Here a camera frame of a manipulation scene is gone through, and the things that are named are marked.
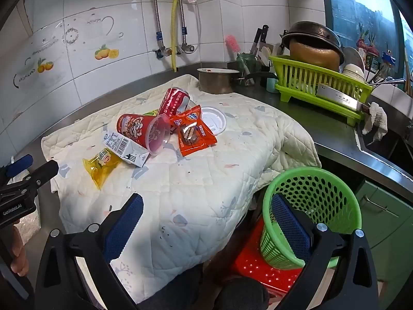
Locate white quilted blanket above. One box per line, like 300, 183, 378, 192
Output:
40, 74, 321, 298

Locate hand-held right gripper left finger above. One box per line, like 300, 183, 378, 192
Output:
34, 193, 144, 310

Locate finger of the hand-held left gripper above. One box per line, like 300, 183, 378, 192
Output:
0, 154, 34, 181
13, 160, 59, 195

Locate yellow snack packet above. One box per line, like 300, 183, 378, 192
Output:
82, 148, 123, 190

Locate white milk carton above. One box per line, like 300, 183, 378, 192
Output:
101, 129, 150, 168

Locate person's dark clothed leg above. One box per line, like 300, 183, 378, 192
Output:
223, 277, 270, 310

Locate white plastic lid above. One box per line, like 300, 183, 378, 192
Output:
200, 106, 226, 136

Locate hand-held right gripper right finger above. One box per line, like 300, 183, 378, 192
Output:
270, 194, 379, 310

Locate white bowls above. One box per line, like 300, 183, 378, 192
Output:
340, 47, 367, 82

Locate black handled kitchen tool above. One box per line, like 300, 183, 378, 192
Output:
279, 30, 290, 55

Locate green plastic waste basket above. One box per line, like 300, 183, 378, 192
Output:
260, 167, 362, 270

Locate steel cleaver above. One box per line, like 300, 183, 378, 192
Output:
315, 83, 371, 114

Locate red printed plastic cup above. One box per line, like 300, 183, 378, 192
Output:
117, 113, 171, 156

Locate orange snack packet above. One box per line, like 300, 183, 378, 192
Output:
170, 105, 203, 128
177, 120, 218, 157

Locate brown bowl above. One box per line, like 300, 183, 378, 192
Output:
289, 38, 341, 72

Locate white rag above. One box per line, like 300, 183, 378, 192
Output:
361, 102, 388, 143

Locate red plastic stool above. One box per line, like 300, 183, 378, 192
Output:
231, 216, 304, 298

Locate metal spoon handle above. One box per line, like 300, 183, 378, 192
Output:
368, 77, 406, 88

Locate green glass jar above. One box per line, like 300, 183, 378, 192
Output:
236, 52, 258, 78

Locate white cable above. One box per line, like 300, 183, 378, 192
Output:
185, 0, 202, 53

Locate pink bottle brush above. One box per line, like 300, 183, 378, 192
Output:
225, 34, 255, 86

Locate person's left hand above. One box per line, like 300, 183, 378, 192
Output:
7, 225, 30, 277

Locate braided metal hose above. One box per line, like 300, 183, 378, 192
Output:
145, 0, 164, 50
178, 0, 188, 44

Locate green dish rack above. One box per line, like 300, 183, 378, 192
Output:
268, 55, 373, 126

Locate red soda can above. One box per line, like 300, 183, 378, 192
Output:
157, 87, 192, 117

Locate green cabinet door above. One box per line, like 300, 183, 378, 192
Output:
353, 181, 413, 281

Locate window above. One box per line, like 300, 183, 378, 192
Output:
324, 0, 413, 83

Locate metal pot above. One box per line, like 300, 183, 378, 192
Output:
197, 68, 278, 95

